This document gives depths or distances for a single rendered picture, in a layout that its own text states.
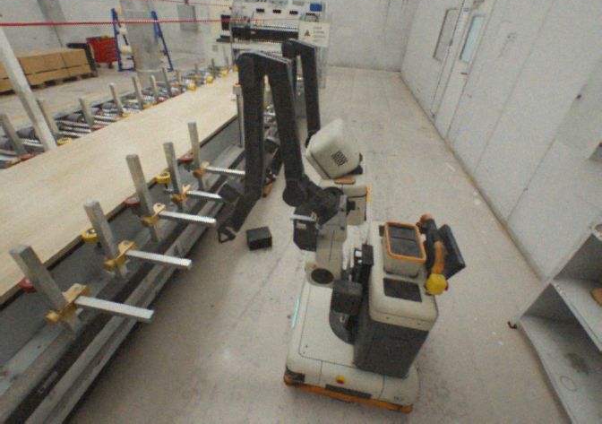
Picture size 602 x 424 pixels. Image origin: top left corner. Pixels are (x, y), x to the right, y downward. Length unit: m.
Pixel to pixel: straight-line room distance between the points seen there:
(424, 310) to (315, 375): 0.67
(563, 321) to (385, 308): 1.63
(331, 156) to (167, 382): 1.53
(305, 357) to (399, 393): 0.47
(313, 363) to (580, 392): 1.43
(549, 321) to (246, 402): 1.96
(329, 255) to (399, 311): 0.34
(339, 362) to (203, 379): 0.77
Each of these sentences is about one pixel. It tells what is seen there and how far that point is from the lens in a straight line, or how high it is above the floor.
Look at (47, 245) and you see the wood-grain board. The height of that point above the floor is 0.90.
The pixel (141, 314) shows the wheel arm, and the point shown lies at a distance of 1.16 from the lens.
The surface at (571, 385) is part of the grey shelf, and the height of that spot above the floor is 0.14.
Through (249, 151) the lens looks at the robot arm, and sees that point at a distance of 0.85.
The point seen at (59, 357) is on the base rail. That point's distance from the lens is 1.35.
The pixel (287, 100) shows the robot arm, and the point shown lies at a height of 1.52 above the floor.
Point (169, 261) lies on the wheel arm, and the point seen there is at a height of 0.82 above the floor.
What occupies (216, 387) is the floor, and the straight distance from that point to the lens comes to 1.87.
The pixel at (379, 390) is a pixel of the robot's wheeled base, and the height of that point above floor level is 0.24.
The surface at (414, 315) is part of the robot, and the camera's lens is 1.22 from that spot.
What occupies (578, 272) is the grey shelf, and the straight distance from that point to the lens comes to 2.30.
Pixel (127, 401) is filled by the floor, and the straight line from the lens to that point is 1.98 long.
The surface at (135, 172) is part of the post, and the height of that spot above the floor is 1.10.
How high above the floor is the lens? 1.71
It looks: 34 degrees down
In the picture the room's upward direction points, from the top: 4 degrees clockwise
